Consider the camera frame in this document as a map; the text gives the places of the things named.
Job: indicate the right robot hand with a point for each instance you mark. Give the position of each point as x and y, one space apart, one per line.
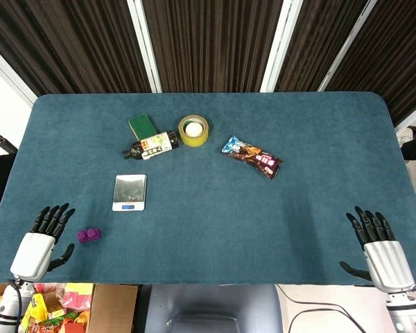
388 263

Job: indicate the small digital kitchen scale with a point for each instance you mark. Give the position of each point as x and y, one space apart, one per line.
129 191

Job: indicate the yellow tape roll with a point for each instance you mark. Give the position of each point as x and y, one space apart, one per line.
193 132

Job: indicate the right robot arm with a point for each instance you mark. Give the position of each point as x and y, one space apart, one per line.
405 310

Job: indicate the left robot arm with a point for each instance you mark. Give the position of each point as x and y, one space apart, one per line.
7 305

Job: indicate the purple toy block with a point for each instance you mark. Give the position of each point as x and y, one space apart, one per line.
88 236

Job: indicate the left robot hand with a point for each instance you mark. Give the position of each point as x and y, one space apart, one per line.
32 256

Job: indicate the blue table cloth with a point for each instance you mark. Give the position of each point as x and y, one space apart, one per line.
208 194

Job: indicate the brown snack packet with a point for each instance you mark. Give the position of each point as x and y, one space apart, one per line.
252 156

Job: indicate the white ball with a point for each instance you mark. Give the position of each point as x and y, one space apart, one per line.
193 129

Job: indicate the colourful snack packets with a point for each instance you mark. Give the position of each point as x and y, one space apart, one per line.
57 310

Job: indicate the cardboard box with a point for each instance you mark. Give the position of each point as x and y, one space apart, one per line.
107 308

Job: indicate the dark sauce bottle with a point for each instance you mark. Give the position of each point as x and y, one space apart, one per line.
152 145

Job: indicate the green sponge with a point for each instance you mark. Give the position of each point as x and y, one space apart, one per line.
143 125

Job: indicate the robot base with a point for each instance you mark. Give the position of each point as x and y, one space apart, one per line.
211 308

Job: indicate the white shoes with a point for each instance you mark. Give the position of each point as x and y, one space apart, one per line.
407 136

